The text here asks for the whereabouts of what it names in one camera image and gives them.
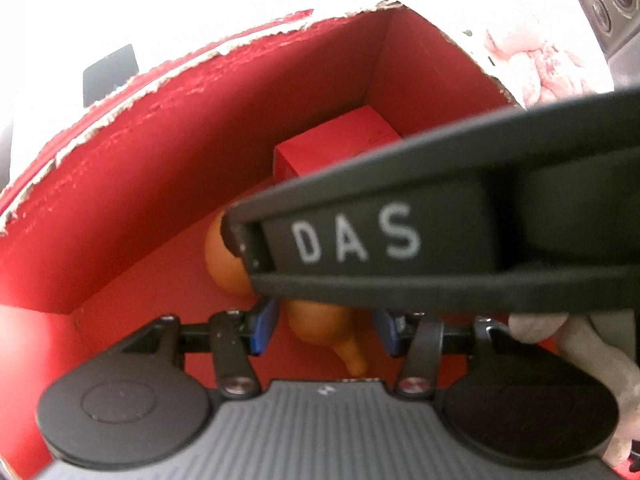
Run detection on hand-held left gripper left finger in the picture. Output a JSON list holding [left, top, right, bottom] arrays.
[[120, 299, 280, 400]]

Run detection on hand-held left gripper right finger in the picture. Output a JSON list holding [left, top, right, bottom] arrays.
[[372, 310, 541, 401]]

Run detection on orange gourd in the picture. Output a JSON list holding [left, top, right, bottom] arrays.
[[204, 210, 372, 377]]

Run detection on large red cardboard box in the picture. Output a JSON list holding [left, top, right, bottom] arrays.
[[0, 2, 526, 480]]

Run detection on person's right hand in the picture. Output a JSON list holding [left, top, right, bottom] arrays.
[[507, 312, 640, 463]]

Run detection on pink white cloth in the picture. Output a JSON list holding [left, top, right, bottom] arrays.
[[482, 25, 613, 107]]

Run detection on small red gift box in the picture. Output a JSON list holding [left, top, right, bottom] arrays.
[[274, 106, 404, 182]]

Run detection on black flat object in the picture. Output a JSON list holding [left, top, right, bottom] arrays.
[[81, 44, 139, 109]]

